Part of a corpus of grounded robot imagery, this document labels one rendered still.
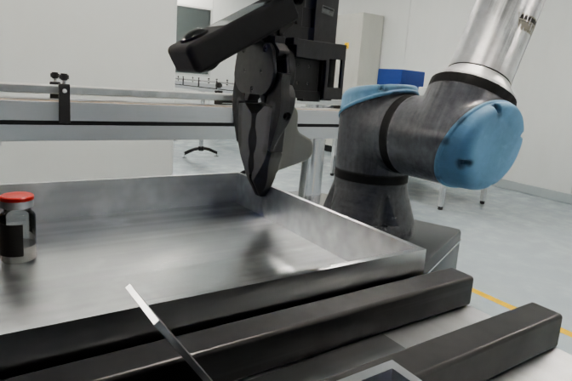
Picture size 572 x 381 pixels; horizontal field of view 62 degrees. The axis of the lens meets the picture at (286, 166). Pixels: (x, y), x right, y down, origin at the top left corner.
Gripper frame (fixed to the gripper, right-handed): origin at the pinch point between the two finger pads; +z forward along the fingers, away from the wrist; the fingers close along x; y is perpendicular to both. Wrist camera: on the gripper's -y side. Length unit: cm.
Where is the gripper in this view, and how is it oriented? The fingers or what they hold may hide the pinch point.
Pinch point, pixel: (254, 183)
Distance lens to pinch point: 46.3
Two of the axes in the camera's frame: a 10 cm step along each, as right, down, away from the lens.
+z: -0.7, 9.8, 1.7
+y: 8.3, -0.4, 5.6
